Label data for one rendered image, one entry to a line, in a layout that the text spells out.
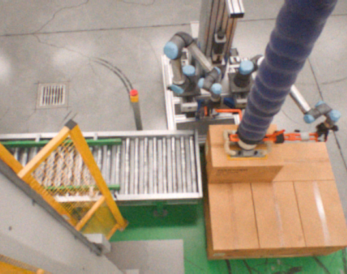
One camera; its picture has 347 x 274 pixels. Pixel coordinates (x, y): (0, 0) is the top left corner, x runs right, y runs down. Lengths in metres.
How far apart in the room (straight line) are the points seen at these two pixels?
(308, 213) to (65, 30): 3.86
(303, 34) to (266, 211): 1.87
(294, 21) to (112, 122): 2.85
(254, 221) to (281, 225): 0.24
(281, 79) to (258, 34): 3.10
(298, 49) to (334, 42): 3.50
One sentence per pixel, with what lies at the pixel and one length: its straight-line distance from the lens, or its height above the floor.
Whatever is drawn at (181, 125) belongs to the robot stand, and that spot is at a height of 0.21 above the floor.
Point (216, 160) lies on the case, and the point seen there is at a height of 0.95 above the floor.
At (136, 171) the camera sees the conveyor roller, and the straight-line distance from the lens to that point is 3.29.
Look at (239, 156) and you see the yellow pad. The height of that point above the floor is 0.97.
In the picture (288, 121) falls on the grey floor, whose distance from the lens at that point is 4.39.
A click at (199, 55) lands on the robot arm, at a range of 2.73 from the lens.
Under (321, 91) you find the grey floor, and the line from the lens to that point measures 4.79.
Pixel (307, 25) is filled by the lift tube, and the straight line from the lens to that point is 1.80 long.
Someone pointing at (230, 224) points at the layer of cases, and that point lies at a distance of 3.18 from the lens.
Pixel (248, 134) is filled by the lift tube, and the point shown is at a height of 1.29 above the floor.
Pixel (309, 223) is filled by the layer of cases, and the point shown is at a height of 0.54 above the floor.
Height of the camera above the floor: 3.59
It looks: 63 degrees down
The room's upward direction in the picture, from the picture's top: 1 degrees clockwise
